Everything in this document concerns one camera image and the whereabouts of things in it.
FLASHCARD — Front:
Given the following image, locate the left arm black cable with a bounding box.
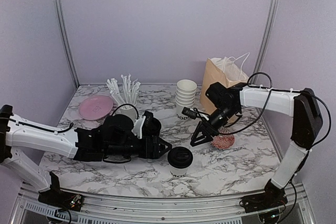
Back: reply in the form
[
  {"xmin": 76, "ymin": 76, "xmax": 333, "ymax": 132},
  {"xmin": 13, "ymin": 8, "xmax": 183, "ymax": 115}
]
[{"xmin": 15, "ymin": 103, "xmax": 140, "ymax": 163}]

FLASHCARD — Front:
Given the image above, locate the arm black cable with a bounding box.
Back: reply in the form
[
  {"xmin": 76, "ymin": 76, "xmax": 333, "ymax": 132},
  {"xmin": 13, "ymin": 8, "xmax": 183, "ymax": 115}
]
[
  {"xmin": 15, "ymin": 103, "xmax": 140, "ymax": 163},
  {"xmin": 220, "ymin": 71, "xmax": 331, "ymax": 151}
]

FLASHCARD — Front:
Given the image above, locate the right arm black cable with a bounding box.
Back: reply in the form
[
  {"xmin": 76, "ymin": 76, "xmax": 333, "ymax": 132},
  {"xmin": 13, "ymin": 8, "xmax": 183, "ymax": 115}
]
[{"xmin": 220, "ymin": 71, "xmax": 331, "ymax": 151}]

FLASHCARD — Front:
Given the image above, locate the brown paper bag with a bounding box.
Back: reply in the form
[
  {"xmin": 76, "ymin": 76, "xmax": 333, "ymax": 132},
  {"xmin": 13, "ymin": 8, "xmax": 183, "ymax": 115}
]
[{"xmin": 199, "ymin": 52, "xmax": 250, "ymax": 114}]

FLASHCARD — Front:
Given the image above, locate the stack of black lids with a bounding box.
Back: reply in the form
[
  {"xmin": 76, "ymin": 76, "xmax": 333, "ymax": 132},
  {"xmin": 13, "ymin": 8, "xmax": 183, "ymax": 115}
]
[{"xmin": 146, "ymin": 118, "xmax": 162, "ymax": 136}]

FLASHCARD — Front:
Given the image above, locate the left aluminium frame post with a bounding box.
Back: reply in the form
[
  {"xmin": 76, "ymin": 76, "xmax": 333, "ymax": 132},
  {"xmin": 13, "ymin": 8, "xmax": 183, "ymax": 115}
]
[{"xmin": 54, "ymin": 0, "xmax": 80, "ymax": 89}]

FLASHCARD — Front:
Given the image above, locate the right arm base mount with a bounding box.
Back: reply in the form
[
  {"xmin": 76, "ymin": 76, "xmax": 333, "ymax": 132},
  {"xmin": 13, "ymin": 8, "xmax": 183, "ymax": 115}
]
[{"xmin": 239, "ymin": 180, "xmax": 288, "ymax": 213}]

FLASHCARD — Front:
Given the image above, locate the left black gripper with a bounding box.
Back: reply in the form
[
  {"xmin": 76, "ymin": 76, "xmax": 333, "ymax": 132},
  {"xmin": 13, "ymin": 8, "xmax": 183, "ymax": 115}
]
[{"xmin": 105, "ymin": 136, "xmax": 173, "ymax": 161}]

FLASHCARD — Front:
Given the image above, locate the black plastic cup lid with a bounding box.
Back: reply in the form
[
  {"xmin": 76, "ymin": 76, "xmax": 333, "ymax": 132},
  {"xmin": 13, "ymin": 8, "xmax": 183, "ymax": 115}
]
[{"xmin": 167, "ymin": 146, "xmax": 193, "ymax": 162}]

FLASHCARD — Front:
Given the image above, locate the red patterned bowl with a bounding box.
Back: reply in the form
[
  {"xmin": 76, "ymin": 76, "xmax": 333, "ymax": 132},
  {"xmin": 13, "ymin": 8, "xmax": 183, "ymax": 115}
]
[{"xmin": 211, "ymin": 128, "xmax": 235, "ymax": 150}]

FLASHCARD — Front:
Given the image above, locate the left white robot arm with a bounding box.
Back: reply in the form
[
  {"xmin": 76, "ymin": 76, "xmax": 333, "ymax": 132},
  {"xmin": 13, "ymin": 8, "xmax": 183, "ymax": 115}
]
[{"xmin": 1, "ymin": 104, "xmax": 172, "ymax": 206}]

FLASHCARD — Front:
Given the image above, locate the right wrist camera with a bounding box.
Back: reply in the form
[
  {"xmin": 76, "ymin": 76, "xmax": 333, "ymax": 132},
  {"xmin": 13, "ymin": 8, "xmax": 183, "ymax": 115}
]
[{"xmin": 182, "ymin": 107, "xmax": 209, "ymax": 120}]

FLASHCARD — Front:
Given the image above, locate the aluminium front rail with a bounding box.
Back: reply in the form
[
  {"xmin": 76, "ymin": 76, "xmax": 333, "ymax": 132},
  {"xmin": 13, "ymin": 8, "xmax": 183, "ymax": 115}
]
[{"xmin": 9, "ymin": 183, "xmax": 316, "ymax": 223}]

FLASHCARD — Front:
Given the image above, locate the stack of white cups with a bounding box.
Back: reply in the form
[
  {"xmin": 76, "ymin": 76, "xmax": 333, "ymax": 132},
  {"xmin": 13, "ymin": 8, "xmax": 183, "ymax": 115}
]
[{"xmin": 175, "ymin": 79, "xmax": 197, "ymax": 120}]

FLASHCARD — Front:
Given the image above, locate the pink plate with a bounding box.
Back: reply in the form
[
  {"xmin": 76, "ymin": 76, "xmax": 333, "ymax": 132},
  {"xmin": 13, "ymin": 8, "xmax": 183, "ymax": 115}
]
[{"xmin": 78, "ymin": 95, "xmax": 114, "ymax": 121}]

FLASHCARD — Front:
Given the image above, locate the white paper coffee cup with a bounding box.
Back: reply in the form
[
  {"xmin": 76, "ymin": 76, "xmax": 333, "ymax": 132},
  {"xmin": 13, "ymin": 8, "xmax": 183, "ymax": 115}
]
[{"xmin": 167, "ymin": 156, "xmax": 193, "ymax": 178}]

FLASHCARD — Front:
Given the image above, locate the aluminium frame post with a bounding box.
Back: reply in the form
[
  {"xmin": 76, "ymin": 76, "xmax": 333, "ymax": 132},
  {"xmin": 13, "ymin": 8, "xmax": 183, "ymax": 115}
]
[
  {"xmin": 54, "ymin": 0, "xmax": 80, "ymax": 89},
  {"xmin": 253, "ymin": 0, "xmax": 279, "ymax": 74}
]

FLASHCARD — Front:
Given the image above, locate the right aluminium frame post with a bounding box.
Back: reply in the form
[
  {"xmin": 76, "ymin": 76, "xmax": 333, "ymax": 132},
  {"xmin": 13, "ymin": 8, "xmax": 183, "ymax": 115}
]
[{"xmin": 253, "ymin": 0, "xmax": 279, "ymax": 74}]

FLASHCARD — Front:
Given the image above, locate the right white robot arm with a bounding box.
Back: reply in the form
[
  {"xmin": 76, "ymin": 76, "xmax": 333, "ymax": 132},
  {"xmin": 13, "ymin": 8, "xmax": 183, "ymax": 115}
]
[{"xmin": 190, "ymin": 82, "xmax": 323, "ymax": 207}]

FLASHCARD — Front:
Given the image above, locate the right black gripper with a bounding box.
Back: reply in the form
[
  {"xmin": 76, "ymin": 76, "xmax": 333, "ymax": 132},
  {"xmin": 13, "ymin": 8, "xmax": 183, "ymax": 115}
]
[{"xmin": 191, "ymin": 103, "xmax": 238, "ymax": 146}]

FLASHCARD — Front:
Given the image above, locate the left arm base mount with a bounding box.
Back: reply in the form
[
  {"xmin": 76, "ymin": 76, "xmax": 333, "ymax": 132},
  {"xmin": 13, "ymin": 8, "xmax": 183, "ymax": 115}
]
[{"xmin": 38, "ymin": 172, "xmax": 84, "ymax": 211}]

